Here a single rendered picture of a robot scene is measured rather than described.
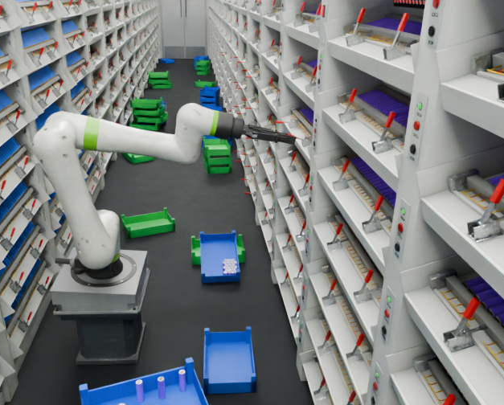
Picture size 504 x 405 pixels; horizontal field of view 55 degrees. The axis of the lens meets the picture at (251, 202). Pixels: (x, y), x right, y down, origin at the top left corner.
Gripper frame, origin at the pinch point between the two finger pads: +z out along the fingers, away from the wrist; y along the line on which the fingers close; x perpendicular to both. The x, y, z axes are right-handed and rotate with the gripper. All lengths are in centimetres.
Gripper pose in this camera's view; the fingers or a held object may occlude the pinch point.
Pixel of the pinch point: (285, 137)
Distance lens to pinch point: 180.3
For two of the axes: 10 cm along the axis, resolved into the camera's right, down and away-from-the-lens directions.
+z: 9.7, 1.7, 2.0
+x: 2.3, -9.0, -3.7
